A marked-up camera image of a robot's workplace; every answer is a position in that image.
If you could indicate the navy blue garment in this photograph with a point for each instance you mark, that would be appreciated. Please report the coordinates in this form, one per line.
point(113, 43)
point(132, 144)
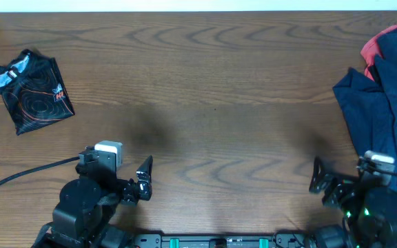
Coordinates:
point(370, 107)

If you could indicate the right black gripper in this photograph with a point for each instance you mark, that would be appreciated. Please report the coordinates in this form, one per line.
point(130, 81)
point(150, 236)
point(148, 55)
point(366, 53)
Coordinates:
point(341, 184)

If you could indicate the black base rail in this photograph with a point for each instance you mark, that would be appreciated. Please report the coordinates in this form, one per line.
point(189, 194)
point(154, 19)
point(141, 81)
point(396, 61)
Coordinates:
point(276, 240)

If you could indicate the black printed cycling jersey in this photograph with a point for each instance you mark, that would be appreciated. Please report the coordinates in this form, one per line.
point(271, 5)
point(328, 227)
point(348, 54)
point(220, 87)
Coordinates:
point(33, 92)

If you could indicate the red garment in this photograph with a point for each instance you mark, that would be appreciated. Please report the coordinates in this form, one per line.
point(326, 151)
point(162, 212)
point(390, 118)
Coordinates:
point(371, 49)

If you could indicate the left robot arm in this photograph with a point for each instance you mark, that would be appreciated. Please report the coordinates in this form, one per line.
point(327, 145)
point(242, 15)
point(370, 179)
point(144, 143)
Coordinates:
point(87, 204)

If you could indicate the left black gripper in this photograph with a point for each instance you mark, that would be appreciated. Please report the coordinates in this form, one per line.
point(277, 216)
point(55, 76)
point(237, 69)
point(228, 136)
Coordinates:
point(134, 188)

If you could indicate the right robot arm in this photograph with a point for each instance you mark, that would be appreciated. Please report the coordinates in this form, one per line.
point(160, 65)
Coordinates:
point(368, 205)

